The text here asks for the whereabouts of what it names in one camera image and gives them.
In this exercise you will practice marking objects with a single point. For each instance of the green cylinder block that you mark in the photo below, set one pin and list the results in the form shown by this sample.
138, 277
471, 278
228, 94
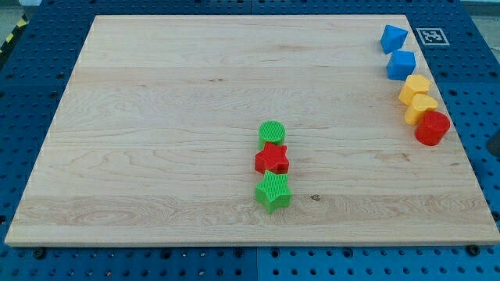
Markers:
271, 131

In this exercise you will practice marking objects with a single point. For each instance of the red star block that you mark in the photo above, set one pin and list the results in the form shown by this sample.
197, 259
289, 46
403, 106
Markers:
272, 157

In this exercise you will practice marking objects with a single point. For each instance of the green star block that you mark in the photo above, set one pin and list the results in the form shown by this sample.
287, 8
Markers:
273, 191

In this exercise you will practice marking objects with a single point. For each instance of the wooden board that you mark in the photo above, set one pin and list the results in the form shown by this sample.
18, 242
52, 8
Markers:
154, 140

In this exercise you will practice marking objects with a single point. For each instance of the blue cube block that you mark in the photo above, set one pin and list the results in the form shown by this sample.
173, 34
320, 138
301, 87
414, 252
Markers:
401, 64

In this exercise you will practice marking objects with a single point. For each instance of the yellow heart block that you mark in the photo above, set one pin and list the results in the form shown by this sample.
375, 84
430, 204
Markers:
418, 107

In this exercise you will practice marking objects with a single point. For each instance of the yellow pentagon block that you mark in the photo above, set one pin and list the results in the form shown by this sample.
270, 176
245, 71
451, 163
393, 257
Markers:
414, 84

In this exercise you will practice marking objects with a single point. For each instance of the blue triangle block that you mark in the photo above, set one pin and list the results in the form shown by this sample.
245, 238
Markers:
393, 38

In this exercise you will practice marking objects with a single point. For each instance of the red cylinder block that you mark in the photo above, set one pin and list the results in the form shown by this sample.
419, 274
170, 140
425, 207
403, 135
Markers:
432, 128

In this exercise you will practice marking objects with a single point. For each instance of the white fiducial marker tag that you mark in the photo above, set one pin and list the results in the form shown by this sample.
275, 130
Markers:
432, 36

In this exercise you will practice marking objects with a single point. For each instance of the black bolt left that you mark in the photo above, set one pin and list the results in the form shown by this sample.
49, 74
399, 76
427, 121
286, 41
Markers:
39, 253

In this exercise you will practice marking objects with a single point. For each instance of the black bolt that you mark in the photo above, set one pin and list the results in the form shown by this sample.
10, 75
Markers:
473, 250
39, 253

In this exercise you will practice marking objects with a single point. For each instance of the dark robot tool tip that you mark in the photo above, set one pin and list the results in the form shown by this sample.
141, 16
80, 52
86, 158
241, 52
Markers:
493, 144

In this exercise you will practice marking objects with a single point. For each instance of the black bolt right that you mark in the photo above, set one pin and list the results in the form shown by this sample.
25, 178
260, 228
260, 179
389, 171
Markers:
473, 250

